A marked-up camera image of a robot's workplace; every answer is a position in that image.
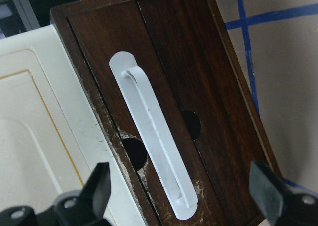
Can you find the dark wooden drawer cabinet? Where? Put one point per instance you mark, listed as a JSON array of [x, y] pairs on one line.
[[185, 51]]

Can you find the dark wooden drawer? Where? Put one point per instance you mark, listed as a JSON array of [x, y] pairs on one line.
[[105, 31]]

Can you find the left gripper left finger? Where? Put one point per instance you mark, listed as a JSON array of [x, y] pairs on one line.
[[97, 190]]

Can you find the white drawer handle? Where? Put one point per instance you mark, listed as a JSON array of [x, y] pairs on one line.
[[155, 134]]

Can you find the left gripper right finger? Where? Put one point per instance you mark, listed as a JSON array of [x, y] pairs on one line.
[[270, 194]]

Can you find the cream plastic storage box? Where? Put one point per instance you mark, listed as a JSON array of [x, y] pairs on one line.
[[50, 138]]

